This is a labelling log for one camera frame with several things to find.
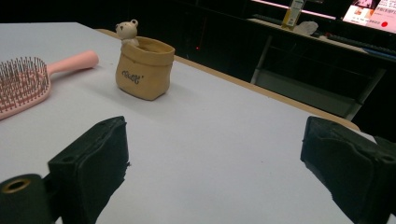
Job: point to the tan bear pen holder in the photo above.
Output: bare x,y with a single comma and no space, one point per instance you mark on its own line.
143,74

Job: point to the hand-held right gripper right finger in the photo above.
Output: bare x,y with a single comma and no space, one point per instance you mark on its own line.
351,168

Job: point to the computer monitor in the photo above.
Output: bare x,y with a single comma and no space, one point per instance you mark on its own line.
373,15

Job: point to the white crumpled bag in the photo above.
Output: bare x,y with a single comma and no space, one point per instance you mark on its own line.
306,28

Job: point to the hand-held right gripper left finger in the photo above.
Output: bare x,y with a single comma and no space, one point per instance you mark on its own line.
90,168

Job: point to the white metal stand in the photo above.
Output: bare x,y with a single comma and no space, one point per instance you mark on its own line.
308,90

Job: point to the dark keyboard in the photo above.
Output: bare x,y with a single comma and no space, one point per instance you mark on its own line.
358,42

